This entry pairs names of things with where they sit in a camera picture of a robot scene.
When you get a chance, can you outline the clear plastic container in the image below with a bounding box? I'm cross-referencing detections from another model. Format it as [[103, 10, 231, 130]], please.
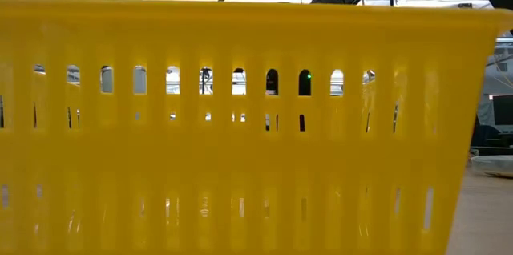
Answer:
[[471, 154, 513, 179]]

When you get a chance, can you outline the black device green light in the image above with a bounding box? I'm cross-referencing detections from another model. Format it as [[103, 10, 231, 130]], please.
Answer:
[[265, 68, 313, 97]]

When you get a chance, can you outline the yellow slotted plastic basket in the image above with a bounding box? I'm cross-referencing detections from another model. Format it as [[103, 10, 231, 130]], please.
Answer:
[[0, 0, 513, 255]]

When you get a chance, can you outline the dark computer monitor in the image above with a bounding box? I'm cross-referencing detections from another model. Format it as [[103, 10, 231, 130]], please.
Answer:
[[491, 94, 513, 127]]

